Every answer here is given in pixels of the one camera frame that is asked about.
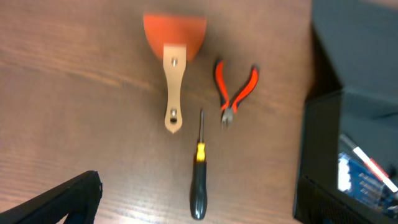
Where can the black yellow screwdriver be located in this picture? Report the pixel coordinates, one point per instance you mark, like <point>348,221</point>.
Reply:
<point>198,193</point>

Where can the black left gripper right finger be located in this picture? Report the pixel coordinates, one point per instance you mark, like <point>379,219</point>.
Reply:
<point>312,204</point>

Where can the red scraper wooden handle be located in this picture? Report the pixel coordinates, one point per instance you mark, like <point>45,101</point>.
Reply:
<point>176,40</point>

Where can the blue drill bit case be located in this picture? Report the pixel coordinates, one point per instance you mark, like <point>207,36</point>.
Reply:
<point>358,182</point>

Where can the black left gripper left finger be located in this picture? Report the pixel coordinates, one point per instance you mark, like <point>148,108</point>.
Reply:
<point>76,201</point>

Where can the black open gift box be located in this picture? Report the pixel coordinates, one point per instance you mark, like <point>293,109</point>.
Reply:
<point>352,106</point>

